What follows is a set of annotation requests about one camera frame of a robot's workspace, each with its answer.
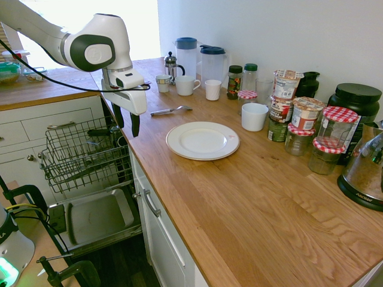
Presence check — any white ribbed cup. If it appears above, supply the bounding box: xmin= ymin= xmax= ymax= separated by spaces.
xmin=205 ymin=79 xmax=222 ymax=102

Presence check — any black shaker bottle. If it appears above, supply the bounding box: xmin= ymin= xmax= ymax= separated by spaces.
xmin=295 ymin=71 xmax=321 ymax=99

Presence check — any yoghurt cup brown lid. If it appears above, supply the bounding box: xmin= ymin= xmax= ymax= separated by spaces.
xmin=291 ymin=96 xmax=326 ymax=131

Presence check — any wide white mug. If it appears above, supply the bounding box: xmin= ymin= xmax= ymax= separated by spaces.
xmin=174 ymin=75 xmax=201 ymax=97

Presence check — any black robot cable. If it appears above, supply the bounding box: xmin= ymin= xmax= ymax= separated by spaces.
xmin=0 ymin=38 xmax=152 ymax=92

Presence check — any white red yoghurt cup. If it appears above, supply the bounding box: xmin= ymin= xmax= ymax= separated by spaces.
xmin=273 ymin=69 xmax=305 ymax=100

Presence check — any silver drawer bar handle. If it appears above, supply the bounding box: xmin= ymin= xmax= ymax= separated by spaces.
xmin=140 ymin=188 xmax=162 ymax=218
xmin=46 ymin=120 xmax=77 ymax=130

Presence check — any small white patterned cup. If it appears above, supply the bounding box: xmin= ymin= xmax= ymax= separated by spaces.
xmin=155 ymin=74 xmax=173 ymax=93

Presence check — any white corner cabinet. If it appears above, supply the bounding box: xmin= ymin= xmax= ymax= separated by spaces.
xmin=0 ymin=94 xmax=108 ymax=204

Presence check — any white base cabinet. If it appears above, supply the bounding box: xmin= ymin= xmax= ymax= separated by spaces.
xmin=129 ymin=149 xmax=210 ymax=287

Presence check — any white round dinner plate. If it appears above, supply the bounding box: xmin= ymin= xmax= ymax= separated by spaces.
xmin=165 ymin=121 xmax=241 ymax=161

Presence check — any glass French press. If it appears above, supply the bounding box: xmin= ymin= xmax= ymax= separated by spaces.
xmin=163 ymin=51 xmax=186 ymax=86

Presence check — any black handled utensil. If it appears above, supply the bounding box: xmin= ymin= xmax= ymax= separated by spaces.
xmin=86 ymin=128 xmax=112 ymax=138

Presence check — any wire dishwasher rack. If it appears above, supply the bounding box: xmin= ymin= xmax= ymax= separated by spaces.
xmin=39 ymin=116 xmax=133 ymax=195

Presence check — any silver metal spoon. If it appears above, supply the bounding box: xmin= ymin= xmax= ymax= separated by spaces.
xmin=150 ymin=105 xmax=194 ymax=117

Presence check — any short pitcher dark blue lid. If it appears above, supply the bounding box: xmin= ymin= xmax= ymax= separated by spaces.
xmin=199 ymin=44 xmax=230 ymax=89

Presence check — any glass jar red checked lid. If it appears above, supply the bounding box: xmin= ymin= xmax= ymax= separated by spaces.
xmin=316 ymin=106 xmax=359 ymax=149
xmin=284 ymin=123 xmax=317 ymax=157
xmin=307 ymin=138 xmax=346 ymax=176
xmin=237 ymin=90 xmax=259 ymax=116

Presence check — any open dishwasher door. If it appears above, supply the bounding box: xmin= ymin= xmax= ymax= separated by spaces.
xmin=47 ymin=181 xmax=143 ymax=258

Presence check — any steel electric kettle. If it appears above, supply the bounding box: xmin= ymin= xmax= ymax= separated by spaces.
xmin=337 ymin=119 xmax=383 ymax=213

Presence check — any black C-clamp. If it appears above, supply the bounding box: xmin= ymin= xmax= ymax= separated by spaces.
xmin=0 ymin=176 xmax=50 ymax=231
xmin=35 ymin=252 xmax=102 ymax=287

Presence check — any clear spice jar green lid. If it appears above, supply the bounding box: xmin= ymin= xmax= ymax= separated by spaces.
xmin=242 ymin=63 xmax=259 ymax=92

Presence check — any glass container clear lid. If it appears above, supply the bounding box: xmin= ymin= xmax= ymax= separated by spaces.
xmin=23 ymin=66 xmax=48 ymax=83

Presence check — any food container red lid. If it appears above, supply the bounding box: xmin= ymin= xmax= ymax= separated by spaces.
xmin=1 ymin=50 xmax=31 ymax=64

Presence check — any clear drinking glass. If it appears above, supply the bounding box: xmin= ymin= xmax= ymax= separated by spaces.
xmin=256 ymin=78 xmax=274 ymax=106

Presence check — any dark green tub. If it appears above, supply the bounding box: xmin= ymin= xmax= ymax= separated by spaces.
xmin=267 ymin=115 xmax=290 ymax=143

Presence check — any yellow cable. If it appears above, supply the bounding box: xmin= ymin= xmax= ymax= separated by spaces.
xmin=4 ymin=203 xmax=45 ymax=216

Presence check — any plain white mug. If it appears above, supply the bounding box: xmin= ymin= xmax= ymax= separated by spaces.
xmin=241 ymin=103 xmax=269 ymax=132

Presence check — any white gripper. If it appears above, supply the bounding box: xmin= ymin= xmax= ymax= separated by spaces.
xmin=101 ymin=78 xmax=148 ymax=138

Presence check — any large black powder tub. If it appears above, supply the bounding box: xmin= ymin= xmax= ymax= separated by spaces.
xmin=327 ymin=83 xmax=383 ymax=167

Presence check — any tall pitcher light blue lid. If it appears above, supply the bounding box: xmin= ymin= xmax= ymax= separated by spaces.
xmin=175 ymin=36 xmax=198 ymax=81

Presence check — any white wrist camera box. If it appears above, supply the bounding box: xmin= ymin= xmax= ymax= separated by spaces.
xmin=107 ymin=69 xmax=145 ymax=90

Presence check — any dark spice jar black lid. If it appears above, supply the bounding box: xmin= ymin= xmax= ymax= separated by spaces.
xmin=226 ymin=65 xmax=243 ymax=100

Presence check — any food container green lid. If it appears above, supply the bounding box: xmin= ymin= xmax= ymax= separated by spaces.
xmin=0 ymin=62 xmax=22 ymax=86

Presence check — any red brown ice cream cup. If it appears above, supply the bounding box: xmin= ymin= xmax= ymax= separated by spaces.
xmin=270 ymin=95 xmax=294 ymax=124

